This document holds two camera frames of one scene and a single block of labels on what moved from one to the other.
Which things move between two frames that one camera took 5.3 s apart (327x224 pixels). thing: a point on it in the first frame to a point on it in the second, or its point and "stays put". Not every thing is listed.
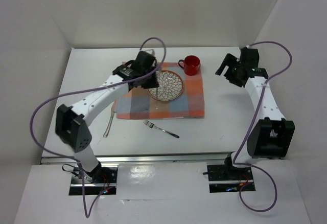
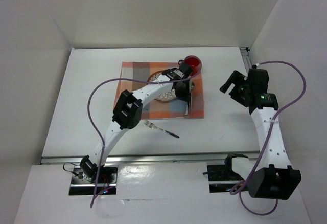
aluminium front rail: x=141 y=159 stays put
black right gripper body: x=232 y=73 to x=238 y=93
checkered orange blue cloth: x=138 y=104 stays put
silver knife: x=108 y=128 to x=191 y=85
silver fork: x=153 y=126 stays put
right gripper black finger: x=229 y=59 to x=236 y=78
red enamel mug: x=190 y=64 stays put
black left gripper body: x=149 y=81 to x=183 y=91
